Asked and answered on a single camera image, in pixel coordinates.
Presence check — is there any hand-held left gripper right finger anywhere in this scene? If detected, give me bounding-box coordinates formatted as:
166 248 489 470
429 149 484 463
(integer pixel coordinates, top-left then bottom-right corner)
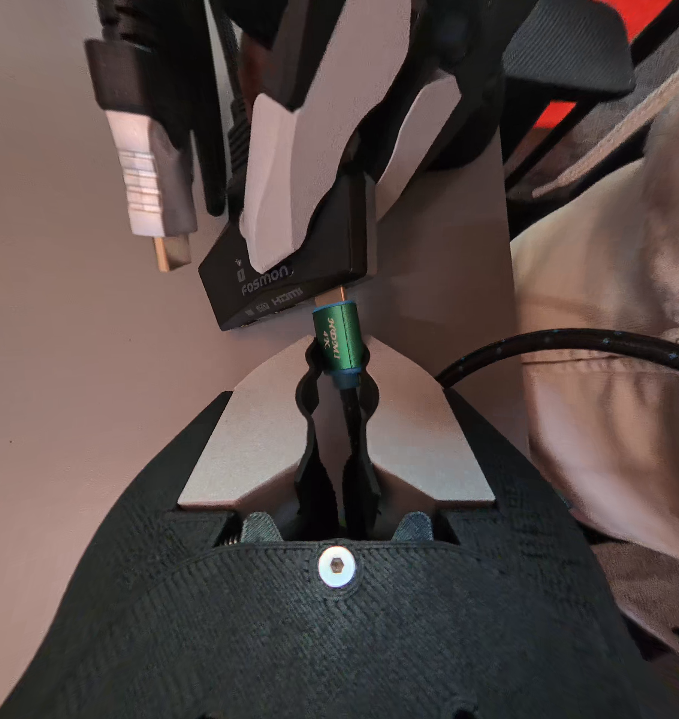
342 337 496 539

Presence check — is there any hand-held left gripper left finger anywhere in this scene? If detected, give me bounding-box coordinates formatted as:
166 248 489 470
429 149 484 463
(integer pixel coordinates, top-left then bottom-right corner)
178 335 338 540

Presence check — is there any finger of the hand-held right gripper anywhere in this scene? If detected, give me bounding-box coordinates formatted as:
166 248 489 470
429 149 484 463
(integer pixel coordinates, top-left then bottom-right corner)
240 0 414 274
373 70 463 217

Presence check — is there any silver HDMI splitter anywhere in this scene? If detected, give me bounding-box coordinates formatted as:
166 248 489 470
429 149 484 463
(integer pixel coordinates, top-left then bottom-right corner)
85 0 380 332

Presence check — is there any black braided HDMI cable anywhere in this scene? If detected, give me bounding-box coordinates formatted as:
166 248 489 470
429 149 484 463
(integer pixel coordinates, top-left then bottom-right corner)
311 286 679 531

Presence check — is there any grey desk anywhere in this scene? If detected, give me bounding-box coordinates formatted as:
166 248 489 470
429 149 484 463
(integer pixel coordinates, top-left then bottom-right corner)
0 0 528 714

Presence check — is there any black mesh office chair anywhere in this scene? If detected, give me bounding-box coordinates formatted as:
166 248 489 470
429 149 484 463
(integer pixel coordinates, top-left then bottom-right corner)
503 0 679 239

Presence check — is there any red plastic object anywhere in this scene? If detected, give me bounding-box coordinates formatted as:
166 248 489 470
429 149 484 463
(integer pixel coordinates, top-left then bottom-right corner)
533 0 675 148

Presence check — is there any person's cream sweater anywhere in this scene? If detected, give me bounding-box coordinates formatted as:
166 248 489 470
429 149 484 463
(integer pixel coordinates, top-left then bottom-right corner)
511 34 679 664

